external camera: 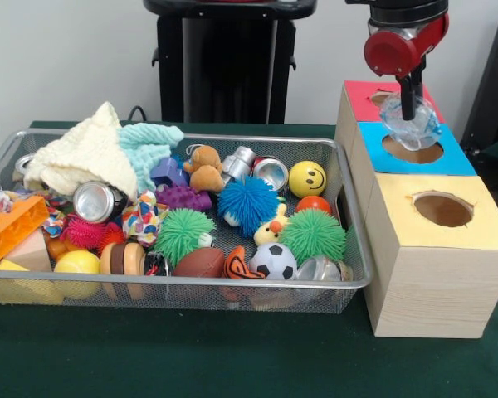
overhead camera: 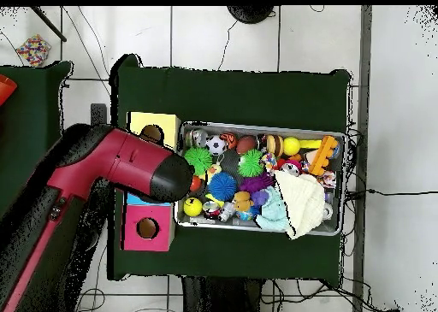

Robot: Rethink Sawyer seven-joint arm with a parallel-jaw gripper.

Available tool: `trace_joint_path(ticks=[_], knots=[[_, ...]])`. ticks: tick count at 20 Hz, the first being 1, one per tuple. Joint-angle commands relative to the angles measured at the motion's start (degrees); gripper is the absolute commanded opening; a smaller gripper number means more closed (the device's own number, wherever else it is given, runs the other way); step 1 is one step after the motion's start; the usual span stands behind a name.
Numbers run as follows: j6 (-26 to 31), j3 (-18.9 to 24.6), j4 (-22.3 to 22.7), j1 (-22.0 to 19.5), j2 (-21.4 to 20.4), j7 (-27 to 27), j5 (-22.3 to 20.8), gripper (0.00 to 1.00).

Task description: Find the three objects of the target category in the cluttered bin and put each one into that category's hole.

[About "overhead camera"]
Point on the cream knitted cloth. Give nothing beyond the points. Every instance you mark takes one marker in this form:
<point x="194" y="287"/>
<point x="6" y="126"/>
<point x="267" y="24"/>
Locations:
<point x="301" y="202"/>

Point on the red robot arm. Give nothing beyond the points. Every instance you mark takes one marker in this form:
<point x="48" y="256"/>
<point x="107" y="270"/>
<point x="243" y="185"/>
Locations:
<point x="102" y="168"/>

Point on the clear mesh bin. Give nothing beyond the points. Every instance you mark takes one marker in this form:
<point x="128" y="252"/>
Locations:
<point x="274" y="127"/>

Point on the wooden box with three holes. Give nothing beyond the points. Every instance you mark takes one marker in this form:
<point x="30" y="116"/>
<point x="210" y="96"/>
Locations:
<point x="164" y="238"/>

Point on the small soccer ball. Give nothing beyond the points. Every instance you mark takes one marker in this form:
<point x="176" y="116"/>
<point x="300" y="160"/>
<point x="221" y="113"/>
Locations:
<point x="216" y="145"/>

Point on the green spiky ball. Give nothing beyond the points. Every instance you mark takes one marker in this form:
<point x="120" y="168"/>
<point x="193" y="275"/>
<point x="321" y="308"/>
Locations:
<point x="199" y="160"/>

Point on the large blue spiky ball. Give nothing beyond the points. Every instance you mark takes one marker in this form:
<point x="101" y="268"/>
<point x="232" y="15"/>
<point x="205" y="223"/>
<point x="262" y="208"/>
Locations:
<point x="223" y="186"/>

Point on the small red ball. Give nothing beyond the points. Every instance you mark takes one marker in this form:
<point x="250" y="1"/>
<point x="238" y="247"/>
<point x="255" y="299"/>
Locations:
<point x="197" y="183"/>

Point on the green furry googly-eyed toy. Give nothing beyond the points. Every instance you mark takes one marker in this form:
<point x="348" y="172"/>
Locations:
<point x="250" y="163"/>

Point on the brown toy football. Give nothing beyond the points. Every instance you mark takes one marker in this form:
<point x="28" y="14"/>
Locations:
<point x="246" y="144"/>

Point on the colourful patterned cloth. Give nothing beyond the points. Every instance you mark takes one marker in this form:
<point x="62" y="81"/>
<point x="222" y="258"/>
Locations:
<point x="268" y="161"/>

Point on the yellow smiley ball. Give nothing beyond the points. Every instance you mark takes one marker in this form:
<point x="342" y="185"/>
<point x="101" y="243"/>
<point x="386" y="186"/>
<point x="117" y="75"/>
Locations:
<point x="192" y="207"/>

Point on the yellow tennis ball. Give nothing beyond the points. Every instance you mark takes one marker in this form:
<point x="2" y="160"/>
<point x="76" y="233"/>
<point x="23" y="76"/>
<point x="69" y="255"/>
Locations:
<point x="291" y="146"/>

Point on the orange toy brick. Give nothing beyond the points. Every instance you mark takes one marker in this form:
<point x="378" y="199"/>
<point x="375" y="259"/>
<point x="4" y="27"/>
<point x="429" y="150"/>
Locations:
<point x="323" y="155"/>

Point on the black round base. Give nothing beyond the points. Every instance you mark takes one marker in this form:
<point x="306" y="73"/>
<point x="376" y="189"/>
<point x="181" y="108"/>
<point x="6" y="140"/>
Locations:
<point x="250" y="13"/>

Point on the grey metal strip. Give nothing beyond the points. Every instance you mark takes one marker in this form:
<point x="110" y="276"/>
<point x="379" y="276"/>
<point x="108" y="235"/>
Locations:
<point x="366" y="86"/>

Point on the dark green side table cloth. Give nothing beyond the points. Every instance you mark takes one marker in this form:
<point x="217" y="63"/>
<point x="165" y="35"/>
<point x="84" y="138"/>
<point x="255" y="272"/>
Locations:
<point x="20" y="120"/>

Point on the colourful patterned packet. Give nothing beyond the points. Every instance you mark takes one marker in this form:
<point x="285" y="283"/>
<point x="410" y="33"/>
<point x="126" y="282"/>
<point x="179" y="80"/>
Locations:
<point x="33" y="50"/>

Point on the black rod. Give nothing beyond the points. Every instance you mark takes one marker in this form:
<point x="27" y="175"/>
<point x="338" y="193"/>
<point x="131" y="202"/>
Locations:
<point x="49" y="25"/>

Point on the small red object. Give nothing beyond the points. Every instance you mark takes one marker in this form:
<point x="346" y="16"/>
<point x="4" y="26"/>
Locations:
<point x="5" y="88"/>

